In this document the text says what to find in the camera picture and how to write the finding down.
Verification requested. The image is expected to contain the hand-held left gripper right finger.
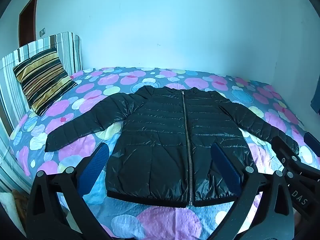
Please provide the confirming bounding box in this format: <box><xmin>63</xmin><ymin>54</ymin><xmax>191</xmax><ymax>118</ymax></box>
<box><xmin>210</xmin><ymin>142</ymin><xmax>296</xmax><ymax>240</ymax></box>

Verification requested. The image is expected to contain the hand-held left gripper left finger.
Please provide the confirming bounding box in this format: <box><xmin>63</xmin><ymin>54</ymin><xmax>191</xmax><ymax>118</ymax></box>
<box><xmin>25</xmin><ymin>142</ymin><xmax>118</xmax><ymax>240</ymax></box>

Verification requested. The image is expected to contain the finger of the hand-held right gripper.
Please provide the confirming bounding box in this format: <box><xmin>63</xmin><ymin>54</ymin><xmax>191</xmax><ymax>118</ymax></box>
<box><xmin>271</xmin><ymin>135</ymin><xmax>320</xmax><ymax>180</ymax></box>
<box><xmin>303</xmin><ymin>131</ymin><xmax>320</xmax><ymax>157</ymax></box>

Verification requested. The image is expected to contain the black puffer jacket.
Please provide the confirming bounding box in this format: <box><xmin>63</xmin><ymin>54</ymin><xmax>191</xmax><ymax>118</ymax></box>
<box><xmin>45</xmin><ymin>85</ymin><xmax>299</xmax><ymax>208</ymax></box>

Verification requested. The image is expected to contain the dark blue cloth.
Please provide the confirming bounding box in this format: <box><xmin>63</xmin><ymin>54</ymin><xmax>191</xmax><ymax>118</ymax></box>
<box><xmin>310</xmin><ymin>86</ymin><xmax>320</xmax><ymax>117</ymax></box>

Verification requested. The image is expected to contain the dotted grey bed sheet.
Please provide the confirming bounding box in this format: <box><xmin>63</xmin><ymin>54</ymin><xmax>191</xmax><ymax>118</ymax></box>
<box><xmin>9</xmin><ymin>66</ymin><xmax>320</xmax><ymax>240</ymax></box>

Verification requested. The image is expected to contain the white fluffy cloth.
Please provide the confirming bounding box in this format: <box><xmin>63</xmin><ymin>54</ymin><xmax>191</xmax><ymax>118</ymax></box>
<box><xmin>0</xmin><ymin>191</ymin><xmax>29</xmax><ymax>228</ymax></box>

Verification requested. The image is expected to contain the striped yellow black pillow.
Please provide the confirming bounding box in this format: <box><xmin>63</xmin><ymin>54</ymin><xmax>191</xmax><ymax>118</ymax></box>
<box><xmin>13</xmin><ymin>47</ymin><xmax>78</xmax><ymax>116</ymax></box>

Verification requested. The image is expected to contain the striped padded headboard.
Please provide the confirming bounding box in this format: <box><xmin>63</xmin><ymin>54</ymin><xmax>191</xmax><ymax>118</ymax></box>
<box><xmin>0</xmin><ymin>32</ymin><xmax>83</xmax><ymax>192</ymax></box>

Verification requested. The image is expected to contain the brown wooden door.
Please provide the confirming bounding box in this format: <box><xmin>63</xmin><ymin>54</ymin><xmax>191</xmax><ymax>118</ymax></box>
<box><xmin>18</xmin><ymin>0</ymin><xmax>39</xmax><ymax>47</ymax></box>

